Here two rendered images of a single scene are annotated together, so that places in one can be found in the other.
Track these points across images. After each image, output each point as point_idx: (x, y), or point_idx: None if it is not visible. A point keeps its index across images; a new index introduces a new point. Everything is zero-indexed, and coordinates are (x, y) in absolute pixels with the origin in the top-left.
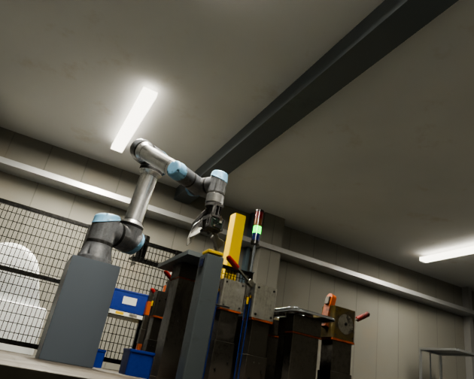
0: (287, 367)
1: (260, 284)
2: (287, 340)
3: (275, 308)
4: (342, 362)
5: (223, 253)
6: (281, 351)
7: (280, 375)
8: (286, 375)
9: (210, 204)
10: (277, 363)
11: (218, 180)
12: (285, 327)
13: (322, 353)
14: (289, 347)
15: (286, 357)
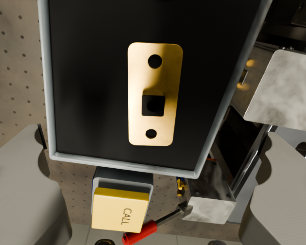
0: (215, 157)
1: (190, 220)
2: (227, 171)
3: (233, 189)
4: None
5: (139, 231)
6: (246, 142)
7: (233, 130)
8: (213, 151)
9: None
10: (242, 129)
11: None
12: (232, 179)
13: None
14: (222, 170)
15: (219, 159)
